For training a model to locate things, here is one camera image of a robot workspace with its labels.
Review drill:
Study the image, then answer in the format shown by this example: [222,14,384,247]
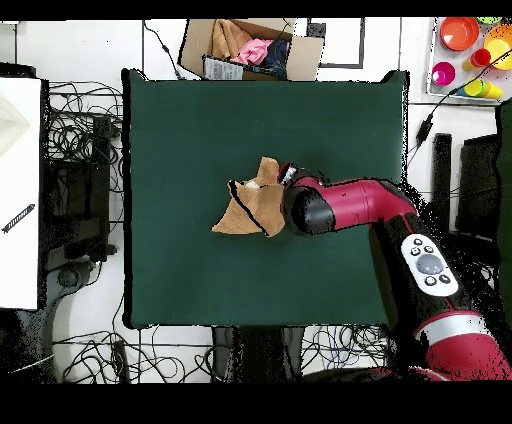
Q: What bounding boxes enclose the tan terry towel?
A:
[210,156,287,238]

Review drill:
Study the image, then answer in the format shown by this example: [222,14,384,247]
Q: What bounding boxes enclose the dark green table cloth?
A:
[494,99,512,317]
[121,68,410,330]

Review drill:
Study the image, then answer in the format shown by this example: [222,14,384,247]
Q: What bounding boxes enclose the dark blue jeans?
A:
[259,38,291,80]

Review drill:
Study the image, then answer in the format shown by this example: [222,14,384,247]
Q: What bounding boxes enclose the brown cardboard box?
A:
[177,17,326,82]

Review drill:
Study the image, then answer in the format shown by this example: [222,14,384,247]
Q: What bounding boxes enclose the white shipping label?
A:
[202,55,245,81]

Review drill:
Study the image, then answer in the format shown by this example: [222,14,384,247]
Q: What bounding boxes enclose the pink garment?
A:
[230,38,275,67]

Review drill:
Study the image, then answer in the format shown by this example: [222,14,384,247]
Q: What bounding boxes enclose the tan cloth bundle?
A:
[210,18,253,61]

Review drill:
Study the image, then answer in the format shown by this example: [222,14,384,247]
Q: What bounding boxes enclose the black upright bar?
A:
[430,132,453,225]

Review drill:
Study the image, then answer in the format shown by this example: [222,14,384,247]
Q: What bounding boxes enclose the magenta plastic bowl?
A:
[430,60,456,87]

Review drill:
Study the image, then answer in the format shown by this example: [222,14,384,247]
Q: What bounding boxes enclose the black case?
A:
[455,133,501,241]

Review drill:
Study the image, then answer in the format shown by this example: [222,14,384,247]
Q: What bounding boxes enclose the white tray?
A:
[425,16,512,104]

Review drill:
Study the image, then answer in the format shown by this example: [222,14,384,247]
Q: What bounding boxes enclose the yellow plastic cup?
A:
[455,77,504,100]

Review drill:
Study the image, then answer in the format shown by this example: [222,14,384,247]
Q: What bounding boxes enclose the black equipment rack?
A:
[41,113,115,265]

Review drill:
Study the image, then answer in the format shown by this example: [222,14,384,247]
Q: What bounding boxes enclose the orange plastic bowl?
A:
[439,16,480,52]

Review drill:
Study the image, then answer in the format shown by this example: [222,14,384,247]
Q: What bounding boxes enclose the red plastic cup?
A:
[461,47,492,73]

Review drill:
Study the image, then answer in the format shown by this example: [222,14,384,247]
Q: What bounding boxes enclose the grey stand leg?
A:
[41,259,99,333]

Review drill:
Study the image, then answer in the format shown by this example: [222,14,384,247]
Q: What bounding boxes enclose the yellow plastic bowl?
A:
[482,22,512,72]

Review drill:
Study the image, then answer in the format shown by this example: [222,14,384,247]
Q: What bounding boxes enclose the black power strip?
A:
[110,338,130,383]

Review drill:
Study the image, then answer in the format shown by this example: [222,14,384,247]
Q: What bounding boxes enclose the black printed strip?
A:
[0,202,36,235]

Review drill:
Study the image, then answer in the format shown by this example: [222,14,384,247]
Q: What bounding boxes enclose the white table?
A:
[0,76,43,311]

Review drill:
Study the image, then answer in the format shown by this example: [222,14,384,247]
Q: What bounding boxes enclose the black cable with adapter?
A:
[405,47,512,167]

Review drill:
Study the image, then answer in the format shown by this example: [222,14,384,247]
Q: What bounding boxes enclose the thin black cable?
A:
[142,19,186,80]

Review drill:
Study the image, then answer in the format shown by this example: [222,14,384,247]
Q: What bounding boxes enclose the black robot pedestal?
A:
[210,325,305,381]

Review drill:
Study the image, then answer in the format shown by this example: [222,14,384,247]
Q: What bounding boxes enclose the black cable tangle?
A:
[46,79,125,193]
[51,325,213,383]

